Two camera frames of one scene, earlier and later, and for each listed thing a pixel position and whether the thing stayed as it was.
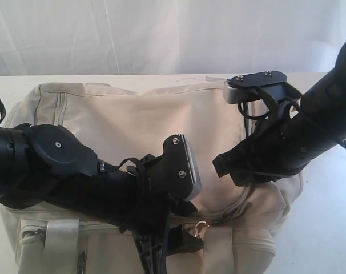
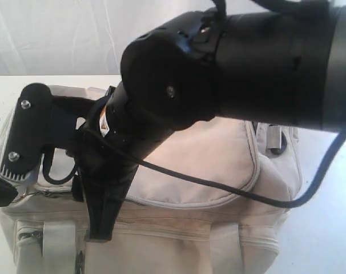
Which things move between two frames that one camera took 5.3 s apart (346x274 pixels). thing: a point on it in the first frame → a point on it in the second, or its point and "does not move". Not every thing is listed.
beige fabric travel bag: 240,224 does not move
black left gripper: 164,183 → 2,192
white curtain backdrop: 110,37 does not move
